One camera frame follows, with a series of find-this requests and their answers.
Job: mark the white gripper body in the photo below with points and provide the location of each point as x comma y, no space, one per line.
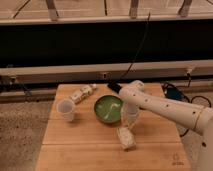
129,114

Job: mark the white sponge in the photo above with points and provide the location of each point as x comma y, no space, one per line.
126,138

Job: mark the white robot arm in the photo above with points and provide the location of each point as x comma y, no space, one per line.
192,116

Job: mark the green bowl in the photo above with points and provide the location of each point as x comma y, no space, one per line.
107,109

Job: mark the black rectangular device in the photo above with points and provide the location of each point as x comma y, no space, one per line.
114,87

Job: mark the blue power box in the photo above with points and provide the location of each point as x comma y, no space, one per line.
173,94

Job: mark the white plastic bottle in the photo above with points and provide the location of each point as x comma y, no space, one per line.
82,93

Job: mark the clear plastic cup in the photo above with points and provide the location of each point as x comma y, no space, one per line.
65,107

